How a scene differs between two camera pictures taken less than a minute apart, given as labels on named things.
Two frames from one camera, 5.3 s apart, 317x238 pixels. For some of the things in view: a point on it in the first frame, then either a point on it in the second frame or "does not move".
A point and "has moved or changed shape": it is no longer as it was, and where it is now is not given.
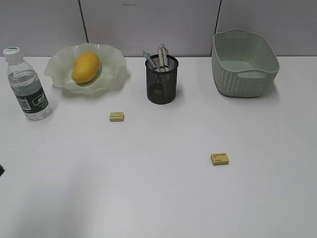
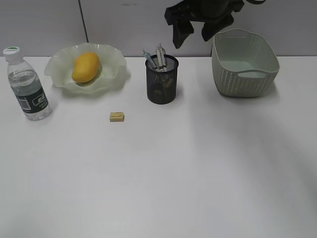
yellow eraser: x=117 y=116 does not move
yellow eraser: x=220 y=159 → x=170 y=82
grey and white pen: x=160 y=58 has moved or changed shape
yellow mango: x=85 y=67 does not move
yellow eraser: x=157 y=92 does not move
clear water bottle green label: x=26 y=87 does not move
